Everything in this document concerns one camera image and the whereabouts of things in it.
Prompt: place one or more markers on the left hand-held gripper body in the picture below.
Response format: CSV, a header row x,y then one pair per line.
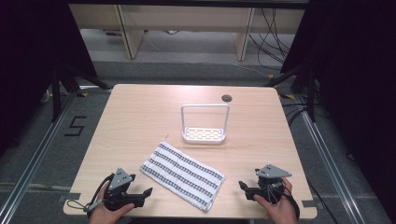
x,y
120,183

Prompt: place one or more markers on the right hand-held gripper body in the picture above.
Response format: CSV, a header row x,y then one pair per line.
x,y
269,183

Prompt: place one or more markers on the person's right hand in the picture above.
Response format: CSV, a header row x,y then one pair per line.
x,y
280,208

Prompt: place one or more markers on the person's left hand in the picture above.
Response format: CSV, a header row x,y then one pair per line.
x,y
106,213

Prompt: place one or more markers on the white striped dish towel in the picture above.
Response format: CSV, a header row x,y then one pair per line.
x,y
183,175

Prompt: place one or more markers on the white towel rack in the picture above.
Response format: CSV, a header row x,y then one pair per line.
x,y
204,134

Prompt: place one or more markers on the black metal stand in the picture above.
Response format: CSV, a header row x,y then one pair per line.
x,y
303,87
62,90

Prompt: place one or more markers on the black curtain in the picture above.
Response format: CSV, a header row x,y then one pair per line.
x,y
355,77
34,56

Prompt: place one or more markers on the aluminium floor rail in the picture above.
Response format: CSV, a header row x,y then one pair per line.
x,y
330,168
34,158

